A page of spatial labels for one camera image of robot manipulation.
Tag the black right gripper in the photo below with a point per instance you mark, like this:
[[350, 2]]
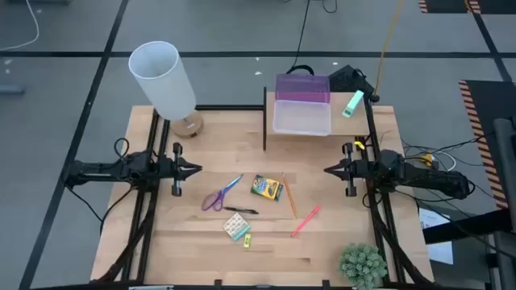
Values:
[[350, 189]]

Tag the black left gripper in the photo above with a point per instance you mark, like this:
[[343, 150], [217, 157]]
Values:
[[176, 187]]

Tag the purple scissors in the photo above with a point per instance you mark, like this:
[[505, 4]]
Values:
[[233, 184]]

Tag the orange pencil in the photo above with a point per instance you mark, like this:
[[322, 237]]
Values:
[[289, 194]]

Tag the pink pencil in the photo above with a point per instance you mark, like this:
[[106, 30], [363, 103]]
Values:
[[306, 220]]

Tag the black pen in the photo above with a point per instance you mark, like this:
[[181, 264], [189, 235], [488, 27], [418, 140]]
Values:
[[242, 210]]

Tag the teal note pad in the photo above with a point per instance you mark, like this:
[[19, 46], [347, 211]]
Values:
[[235, 226]]

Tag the green yellow crayon box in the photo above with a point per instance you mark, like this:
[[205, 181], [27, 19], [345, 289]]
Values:
[[266, 187]]

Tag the yellow eraser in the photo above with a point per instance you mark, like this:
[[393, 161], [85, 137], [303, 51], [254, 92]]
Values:
[[247, 241]]

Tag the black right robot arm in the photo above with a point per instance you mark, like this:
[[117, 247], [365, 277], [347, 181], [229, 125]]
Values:
[[423, 177]]

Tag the clear supply box purple lid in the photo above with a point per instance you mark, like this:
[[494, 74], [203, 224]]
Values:
[[302, 117]]

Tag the yellow clip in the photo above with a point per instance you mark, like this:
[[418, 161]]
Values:
[[359, 145]]

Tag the wooden raised shelf black legs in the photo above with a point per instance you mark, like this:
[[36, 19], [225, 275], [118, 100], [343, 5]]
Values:
[[350, 127]]

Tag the black bag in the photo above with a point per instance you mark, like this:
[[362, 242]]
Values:
[[342, 78]]

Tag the white shade table lamp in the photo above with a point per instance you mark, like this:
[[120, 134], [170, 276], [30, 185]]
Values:
[[161, 80]]

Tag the green potted plant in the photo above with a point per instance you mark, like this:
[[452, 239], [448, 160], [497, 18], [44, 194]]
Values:
[[363, 266]]

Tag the white paper sheet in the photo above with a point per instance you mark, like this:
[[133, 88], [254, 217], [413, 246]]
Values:
[[437, 249]]

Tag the black hazard striped floor mat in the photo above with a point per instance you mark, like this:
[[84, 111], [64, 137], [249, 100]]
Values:
[[488, 104], [492, 6]]

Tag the black metal table frame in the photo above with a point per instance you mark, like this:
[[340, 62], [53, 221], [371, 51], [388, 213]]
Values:
[[159, 133]]

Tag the grey round post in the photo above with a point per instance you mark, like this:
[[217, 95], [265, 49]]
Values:
[[506, 181]]

